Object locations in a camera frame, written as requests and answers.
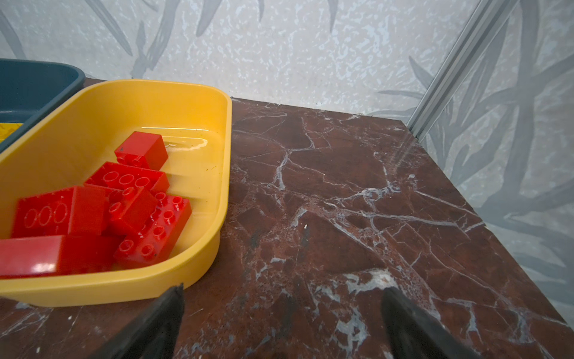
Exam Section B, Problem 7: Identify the yellow plastic bin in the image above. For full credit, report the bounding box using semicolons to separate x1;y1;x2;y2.
1;79;233;308

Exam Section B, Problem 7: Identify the dark teal plastic bin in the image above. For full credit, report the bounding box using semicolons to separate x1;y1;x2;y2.
1;58;86;151

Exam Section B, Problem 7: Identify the yellow curved lego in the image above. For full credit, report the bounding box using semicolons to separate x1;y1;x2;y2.
0;123;22;142

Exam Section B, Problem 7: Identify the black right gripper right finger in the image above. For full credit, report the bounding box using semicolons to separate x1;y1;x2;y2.
381;287;480;358

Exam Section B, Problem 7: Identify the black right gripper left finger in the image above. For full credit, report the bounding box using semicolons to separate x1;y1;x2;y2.
90;284;185;358

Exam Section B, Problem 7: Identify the red lego brick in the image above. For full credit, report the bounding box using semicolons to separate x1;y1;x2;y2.
84;162;170;194
1;235;123;279
10;186;109;238
114;192;192;269
115;132;168;171
106;187;156;236

